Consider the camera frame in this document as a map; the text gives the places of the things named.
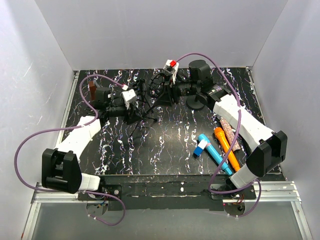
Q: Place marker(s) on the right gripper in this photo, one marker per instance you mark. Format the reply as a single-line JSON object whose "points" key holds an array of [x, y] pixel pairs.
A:
{"points": [[165, 100]]}

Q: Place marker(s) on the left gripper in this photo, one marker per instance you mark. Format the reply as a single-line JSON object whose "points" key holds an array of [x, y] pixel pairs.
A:
{"points": [[132, 115]]}

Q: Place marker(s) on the shock mount tripod stand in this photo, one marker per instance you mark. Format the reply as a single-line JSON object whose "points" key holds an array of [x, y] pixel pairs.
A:
{"points": [[150, 100]]}

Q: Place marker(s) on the round base stand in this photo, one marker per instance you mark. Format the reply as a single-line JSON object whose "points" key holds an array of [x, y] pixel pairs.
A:
{"points": [[196, 102]]}

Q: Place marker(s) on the orange microphone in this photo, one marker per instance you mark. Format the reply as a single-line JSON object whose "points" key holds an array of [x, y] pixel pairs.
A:
{"points": [[221, 136]]}

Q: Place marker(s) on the cyan toy microphone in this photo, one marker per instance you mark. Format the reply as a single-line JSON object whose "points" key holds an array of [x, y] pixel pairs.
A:
{"points": [[210, 149]]}

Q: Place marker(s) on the glitter silver microphone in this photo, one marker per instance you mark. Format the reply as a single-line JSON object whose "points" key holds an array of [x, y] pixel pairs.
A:
{"points": [[228, 130]]}

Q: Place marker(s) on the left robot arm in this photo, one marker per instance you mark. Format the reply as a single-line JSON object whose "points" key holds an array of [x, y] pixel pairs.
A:
{"points": [[60, 166]]}

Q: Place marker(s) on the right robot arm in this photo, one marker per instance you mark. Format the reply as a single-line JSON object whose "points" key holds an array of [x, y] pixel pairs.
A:
{"points": [[268, 148]]}

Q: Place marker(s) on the brown red box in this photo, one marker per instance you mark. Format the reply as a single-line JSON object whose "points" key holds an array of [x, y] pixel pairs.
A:
{"points": [[92, 89]]}

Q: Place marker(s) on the blue white block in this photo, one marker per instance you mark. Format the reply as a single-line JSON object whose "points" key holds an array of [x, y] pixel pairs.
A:
{"points": [[200, 148]]}

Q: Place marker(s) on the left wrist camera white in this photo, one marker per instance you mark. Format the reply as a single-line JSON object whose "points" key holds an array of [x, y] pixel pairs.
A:
{"points": [[129, 97]]}

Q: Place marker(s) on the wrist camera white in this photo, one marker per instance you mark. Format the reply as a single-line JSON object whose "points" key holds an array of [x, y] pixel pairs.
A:
{"points": [[171, 67], [129, 97]]}

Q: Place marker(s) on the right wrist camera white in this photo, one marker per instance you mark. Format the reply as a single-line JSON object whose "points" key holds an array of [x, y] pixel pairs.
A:
{"points": [[171, 67]]}

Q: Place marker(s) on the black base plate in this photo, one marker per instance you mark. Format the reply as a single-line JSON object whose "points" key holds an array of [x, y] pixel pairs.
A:
{"points": [[166, 191]]}

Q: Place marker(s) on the aluminium frame rail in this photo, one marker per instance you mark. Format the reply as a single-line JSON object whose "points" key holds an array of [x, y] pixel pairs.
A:
{"points": [[277, 216]]}

